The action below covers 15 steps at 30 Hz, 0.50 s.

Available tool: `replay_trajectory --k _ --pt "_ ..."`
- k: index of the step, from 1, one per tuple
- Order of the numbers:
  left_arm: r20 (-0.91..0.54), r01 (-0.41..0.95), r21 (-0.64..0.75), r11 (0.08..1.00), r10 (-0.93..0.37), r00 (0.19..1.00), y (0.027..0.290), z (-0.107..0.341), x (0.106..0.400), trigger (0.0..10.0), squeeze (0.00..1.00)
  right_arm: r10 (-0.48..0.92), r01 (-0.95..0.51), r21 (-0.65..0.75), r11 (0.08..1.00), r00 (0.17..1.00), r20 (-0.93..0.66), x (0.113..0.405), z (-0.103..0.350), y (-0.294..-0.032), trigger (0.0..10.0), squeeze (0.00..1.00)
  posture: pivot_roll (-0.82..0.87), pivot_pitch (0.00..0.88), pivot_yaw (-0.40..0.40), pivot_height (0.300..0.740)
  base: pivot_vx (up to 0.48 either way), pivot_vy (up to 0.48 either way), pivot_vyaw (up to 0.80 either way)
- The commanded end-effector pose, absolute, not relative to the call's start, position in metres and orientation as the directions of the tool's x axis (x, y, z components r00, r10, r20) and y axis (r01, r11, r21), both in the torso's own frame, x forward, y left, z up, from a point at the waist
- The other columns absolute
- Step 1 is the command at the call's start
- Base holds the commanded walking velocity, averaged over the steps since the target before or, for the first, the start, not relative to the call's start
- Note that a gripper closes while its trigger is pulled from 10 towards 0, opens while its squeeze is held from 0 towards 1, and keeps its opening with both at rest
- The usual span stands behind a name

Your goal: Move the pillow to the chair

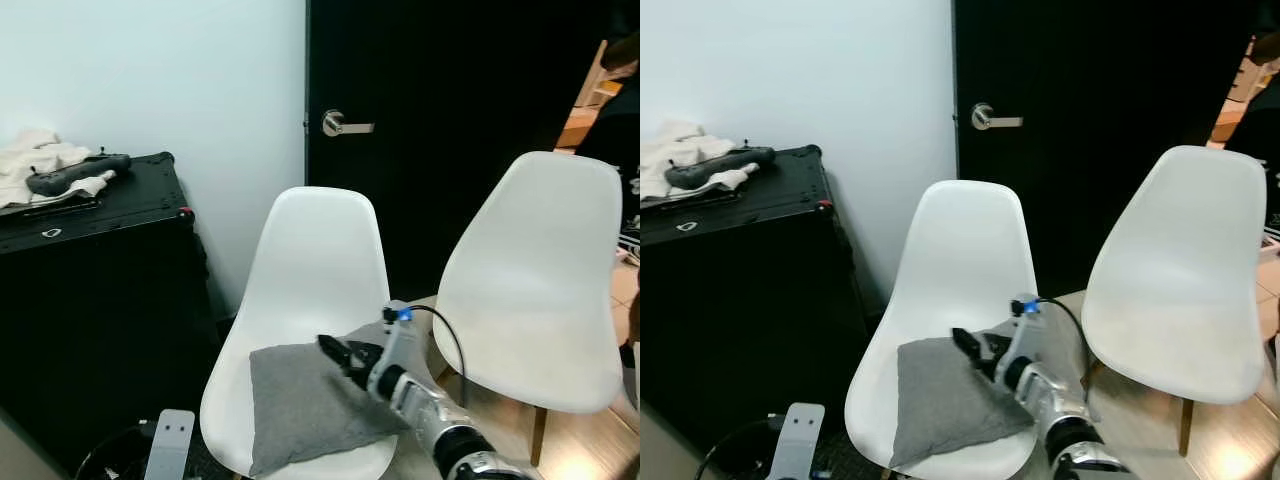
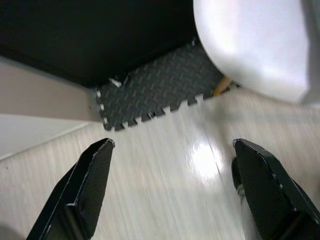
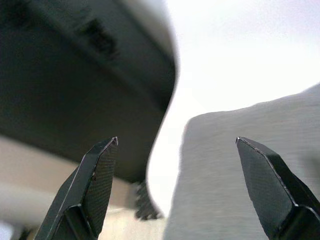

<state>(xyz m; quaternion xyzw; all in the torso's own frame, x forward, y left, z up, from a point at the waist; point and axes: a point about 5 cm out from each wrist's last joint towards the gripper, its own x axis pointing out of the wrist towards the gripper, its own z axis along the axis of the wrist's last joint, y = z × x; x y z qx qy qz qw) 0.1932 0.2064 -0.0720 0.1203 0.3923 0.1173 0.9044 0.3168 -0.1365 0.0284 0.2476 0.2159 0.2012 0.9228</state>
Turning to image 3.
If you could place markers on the grey white textured blanket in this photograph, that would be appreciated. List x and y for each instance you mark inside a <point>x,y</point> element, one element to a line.
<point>215,175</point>

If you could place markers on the dark rounded upholstered chair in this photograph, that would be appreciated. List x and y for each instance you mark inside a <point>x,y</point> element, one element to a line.
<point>75,82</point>

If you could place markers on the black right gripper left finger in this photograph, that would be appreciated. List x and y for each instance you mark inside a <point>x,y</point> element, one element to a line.
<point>80,200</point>

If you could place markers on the small dark ridged object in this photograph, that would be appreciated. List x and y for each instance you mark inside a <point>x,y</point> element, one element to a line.
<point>146,205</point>

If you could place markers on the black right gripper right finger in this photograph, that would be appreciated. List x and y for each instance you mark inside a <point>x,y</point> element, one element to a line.
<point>275,197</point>

